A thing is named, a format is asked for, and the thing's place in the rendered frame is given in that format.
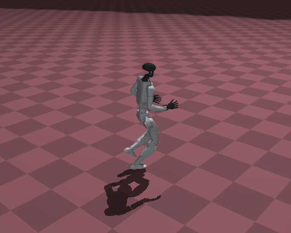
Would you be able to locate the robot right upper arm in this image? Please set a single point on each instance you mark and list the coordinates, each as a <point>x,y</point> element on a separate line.
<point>150,95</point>

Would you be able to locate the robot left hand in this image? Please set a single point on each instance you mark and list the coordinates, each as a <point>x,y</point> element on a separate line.
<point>156,98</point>

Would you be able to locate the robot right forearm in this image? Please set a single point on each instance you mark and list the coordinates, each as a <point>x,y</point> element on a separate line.
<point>158,108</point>

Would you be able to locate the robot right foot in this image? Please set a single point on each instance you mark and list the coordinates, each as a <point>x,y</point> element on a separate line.
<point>138,166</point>

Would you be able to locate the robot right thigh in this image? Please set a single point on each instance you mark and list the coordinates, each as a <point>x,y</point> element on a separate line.
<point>152,129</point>

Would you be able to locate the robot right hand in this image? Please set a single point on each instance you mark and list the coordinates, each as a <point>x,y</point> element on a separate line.
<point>171,105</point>

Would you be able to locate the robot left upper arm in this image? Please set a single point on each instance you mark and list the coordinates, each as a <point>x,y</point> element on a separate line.
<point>134,87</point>

